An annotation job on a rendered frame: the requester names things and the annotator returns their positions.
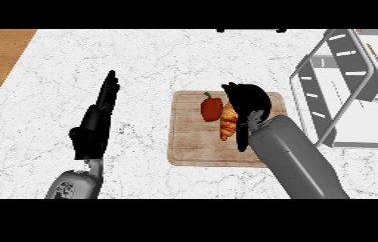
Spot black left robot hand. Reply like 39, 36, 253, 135
67, 69, 122, 161

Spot wooden cutting board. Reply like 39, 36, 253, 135
165, 90, 289, 169

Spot golden croissant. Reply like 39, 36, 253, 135
218, 101, 240, 142

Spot red bell pepper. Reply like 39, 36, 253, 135
199, 91, 224, 123

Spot grey wire tiered basket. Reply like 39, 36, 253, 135
287, 29, 378, 150

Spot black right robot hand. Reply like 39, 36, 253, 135
219, 81, 273, 153

